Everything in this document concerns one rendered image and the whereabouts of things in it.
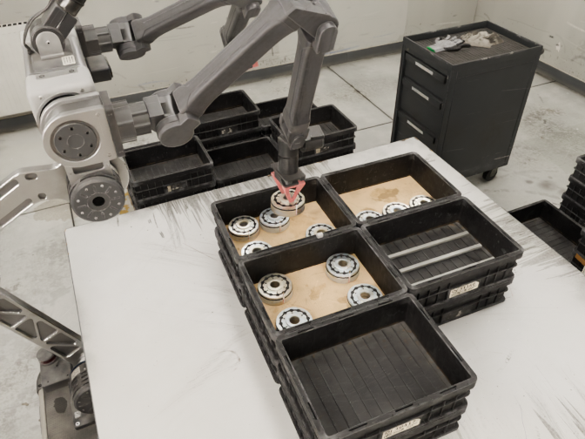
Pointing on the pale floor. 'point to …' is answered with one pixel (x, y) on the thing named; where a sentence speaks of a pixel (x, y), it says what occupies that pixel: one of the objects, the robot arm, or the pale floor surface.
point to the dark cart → (465, 97)
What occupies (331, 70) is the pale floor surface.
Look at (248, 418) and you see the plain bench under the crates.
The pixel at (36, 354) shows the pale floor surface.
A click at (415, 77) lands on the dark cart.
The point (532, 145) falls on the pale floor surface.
